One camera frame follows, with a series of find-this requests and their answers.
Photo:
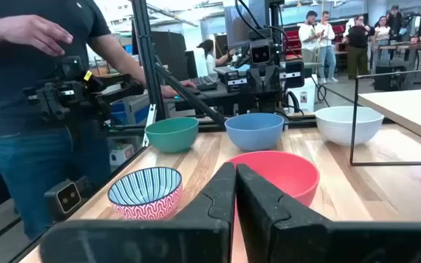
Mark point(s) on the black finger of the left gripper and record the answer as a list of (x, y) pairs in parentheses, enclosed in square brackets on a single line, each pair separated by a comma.
[(272, 80), (257, 81)]

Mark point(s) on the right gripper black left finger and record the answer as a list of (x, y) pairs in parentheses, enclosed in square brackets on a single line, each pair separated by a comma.
[(203, 226)]

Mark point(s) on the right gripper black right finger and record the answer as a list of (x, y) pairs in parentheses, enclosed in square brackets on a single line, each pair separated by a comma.
[(276, 230)]

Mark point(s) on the plain blue bowl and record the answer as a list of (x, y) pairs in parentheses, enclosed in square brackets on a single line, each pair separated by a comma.
[(254, 131)]

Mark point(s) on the plain red bowl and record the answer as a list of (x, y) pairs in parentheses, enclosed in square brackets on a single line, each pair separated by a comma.
[(291, 175)]

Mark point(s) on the blue striped pink-patterned bowl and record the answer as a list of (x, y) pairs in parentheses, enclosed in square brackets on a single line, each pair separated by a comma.
[(144, 193)]

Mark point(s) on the plain white bowl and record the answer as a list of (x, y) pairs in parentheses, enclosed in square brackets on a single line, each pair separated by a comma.
[(345, 126)]

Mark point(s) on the plain green bowl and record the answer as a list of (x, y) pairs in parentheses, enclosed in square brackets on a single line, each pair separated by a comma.
[(172, 137)]

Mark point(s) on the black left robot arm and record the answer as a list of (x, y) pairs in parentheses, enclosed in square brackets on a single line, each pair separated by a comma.
[(269, 102)]

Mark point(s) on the white bin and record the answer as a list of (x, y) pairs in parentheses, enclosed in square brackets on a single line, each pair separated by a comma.
[(305, 93)]

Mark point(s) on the red tool cabinet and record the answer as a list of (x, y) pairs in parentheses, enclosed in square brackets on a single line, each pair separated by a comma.
[(294, 40)]

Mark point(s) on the person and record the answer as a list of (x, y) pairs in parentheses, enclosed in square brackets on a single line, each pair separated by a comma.
[(358, 47), (308, 36), (13, 164), (210, 60), (395, 22), (382, 34), (326, 51)]

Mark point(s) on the black desk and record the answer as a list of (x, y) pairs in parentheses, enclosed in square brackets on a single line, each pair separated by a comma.
[(210, 96)]

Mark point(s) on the black keyboard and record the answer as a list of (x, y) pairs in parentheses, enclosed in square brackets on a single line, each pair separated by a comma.
[(204, 83)]

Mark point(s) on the grey computer monitor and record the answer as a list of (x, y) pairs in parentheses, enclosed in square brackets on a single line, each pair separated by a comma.
[(232, 33)]

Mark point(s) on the person's hand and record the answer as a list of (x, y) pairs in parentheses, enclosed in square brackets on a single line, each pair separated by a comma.
[(38, 34), (170, 90)]

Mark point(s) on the black case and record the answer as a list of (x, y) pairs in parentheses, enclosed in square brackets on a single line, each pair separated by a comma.
[(389, 78)]

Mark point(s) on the small white box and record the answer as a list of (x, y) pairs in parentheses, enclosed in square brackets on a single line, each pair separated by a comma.
[(121, 155)]

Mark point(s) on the blue bin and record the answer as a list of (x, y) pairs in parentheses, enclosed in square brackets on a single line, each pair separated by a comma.
[(123, 115)]

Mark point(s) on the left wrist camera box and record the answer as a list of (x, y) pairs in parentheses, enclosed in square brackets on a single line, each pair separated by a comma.
[(260, 53)]

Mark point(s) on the black aluminium rig frame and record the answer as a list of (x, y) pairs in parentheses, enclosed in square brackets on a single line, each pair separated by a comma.
[(146, 55)]

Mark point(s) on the white metal bracket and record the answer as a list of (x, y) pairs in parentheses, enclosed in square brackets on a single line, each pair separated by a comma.
[(149, 124)]

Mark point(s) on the black table-level camera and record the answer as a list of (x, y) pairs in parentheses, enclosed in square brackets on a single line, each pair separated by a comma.
[(68, 197)]

